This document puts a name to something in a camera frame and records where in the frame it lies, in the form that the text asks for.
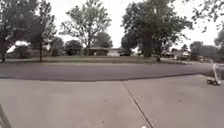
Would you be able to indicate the pale low building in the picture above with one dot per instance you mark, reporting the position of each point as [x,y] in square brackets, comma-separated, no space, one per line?
[113,52]

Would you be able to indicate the grey asphalt road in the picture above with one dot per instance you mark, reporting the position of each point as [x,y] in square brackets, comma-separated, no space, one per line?
[100,71]

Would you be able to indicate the dark round tree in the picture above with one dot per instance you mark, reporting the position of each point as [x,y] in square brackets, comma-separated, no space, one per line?
[56,45]
[73,46]
[102,39]

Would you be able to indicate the grass lawn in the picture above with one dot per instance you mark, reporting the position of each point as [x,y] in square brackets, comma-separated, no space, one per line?
[83,59]

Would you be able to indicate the tall open-crowned tree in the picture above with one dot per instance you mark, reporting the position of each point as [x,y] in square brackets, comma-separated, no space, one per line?
[87,23]

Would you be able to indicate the big dark tree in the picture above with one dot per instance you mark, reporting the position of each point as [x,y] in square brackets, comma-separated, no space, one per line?
[150,26]

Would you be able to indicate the pale concrete driveway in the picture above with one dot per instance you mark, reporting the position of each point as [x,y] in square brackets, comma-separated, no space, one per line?
[66,103]

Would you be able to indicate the dark leafy tree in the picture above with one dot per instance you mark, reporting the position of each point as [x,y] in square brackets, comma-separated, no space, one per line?
[41,30]
[8,20]

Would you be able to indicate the group of trees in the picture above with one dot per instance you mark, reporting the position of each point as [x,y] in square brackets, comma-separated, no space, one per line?
[200,50]

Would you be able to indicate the small white wheeled robot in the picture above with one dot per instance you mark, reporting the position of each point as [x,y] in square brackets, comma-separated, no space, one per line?
[213,81]

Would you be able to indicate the overhanging tree branches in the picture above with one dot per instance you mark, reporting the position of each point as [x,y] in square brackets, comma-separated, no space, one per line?
[210,10]

